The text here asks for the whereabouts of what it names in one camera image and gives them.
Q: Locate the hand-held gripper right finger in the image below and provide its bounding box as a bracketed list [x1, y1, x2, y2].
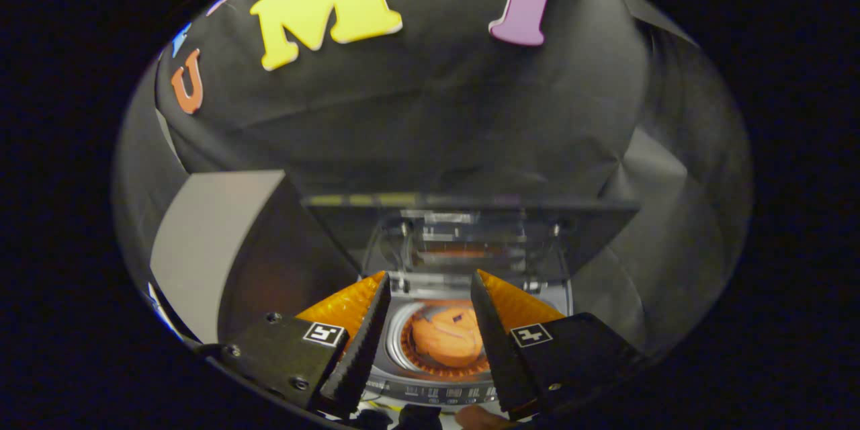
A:
[470, 269, 642, 421]

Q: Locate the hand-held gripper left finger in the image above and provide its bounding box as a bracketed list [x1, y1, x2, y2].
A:
[222, 271, 392, 417]

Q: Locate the orange polo shirt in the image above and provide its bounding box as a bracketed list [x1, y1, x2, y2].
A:
[411, 306, 486, 369]

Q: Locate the grey cabinet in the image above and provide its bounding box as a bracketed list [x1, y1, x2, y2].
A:
[149, 170, 360, 345]

